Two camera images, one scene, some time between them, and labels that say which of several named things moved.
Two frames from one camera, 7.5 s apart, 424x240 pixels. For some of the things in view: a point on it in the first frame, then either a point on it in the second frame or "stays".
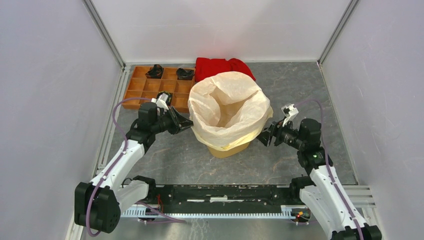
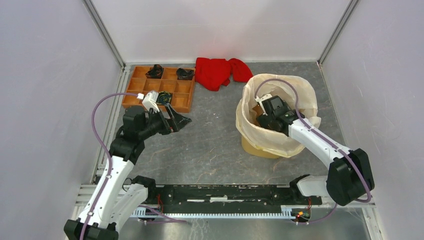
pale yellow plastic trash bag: (227, 109) -> (297, 93)
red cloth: (205, 68) stays
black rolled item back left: (155, 72) stays
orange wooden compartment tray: (141, 89) stays
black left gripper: (179, 122) stays
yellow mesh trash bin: (218, 153) -> (252, 149)
